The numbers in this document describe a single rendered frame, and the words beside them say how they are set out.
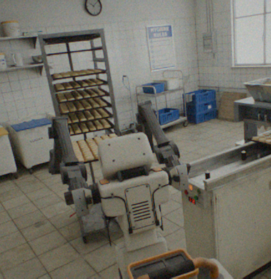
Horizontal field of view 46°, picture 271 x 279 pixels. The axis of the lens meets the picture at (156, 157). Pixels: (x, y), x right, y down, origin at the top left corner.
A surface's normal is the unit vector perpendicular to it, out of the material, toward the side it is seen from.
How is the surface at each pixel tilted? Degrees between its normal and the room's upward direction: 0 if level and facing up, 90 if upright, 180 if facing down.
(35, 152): 91
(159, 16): 90
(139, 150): 47
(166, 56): 90
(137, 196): 81
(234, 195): 90
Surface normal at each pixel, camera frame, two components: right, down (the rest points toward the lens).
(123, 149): 0.16, -0.43
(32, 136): 0.57, 0.23
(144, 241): 0.30, 0.14
